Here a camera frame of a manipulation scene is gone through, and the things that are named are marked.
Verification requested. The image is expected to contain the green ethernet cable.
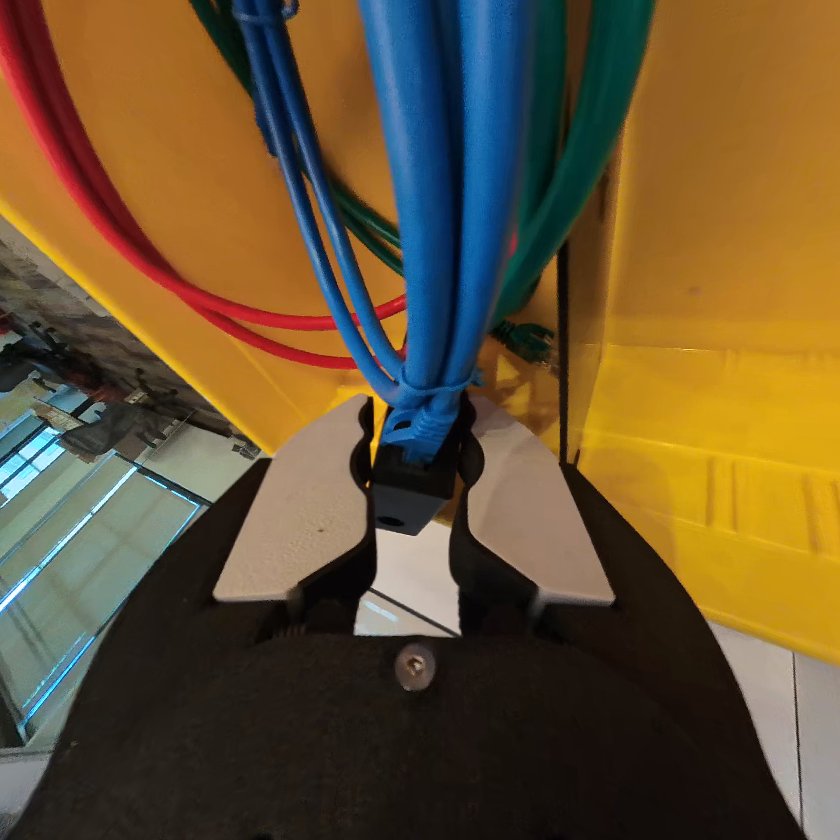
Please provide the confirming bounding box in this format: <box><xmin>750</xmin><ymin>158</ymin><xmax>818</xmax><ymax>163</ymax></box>
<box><xmin>190</xmin><ymin>0</ymin><xmax>657</xmax><ymax>365</ymax></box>

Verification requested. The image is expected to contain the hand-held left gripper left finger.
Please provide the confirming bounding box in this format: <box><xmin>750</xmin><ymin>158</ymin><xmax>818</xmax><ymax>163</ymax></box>
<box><xmin>213</xmin><ymin>394</ymin><xmax>378</xmax><ymax>603</ymax></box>

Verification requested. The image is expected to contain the red ethernet cable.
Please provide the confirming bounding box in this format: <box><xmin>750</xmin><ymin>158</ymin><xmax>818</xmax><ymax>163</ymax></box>
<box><xmin>0</xmin><ymin>0</ymin><xmax>411</xmax><ymax>371</ymax></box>

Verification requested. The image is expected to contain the blue ethernet cable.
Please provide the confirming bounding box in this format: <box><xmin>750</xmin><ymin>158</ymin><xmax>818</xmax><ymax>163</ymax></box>
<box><xmin>230</xmin><ymin>0</ymin><xmax>546</xmax><ymax>470</ymax></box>

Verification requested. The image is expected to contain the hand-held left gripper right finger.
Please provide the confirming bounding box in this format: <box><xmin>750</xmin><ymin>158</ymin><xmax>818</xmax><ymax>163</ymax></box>
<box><xmin>453</xmin><ymin>394</ymin><xmax>616</xmax><ymax>606</ymax></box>

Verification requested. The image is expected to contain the yellow plastic bin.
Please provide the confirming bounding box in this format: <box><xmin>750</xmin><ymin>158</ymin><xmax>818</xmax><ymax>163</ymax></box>
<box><xmin>0</xmin><ymin>0</ymin><xmax>840</xmax><ymax>664</ymax></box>

